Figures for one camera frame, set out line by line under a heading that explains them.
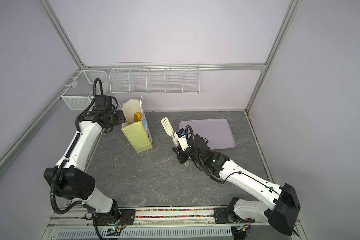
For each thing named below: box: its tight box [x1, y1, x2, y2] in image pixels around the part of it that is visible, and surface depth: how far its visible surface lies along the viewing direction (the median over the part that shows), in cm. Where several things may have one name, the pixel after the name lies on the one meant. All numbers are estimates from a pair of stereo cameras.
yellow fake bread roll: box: [133, 112, 143, 122], surface depth 99 cm
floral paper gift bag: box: [121, 96, 153, 154], surface depth 87 cm
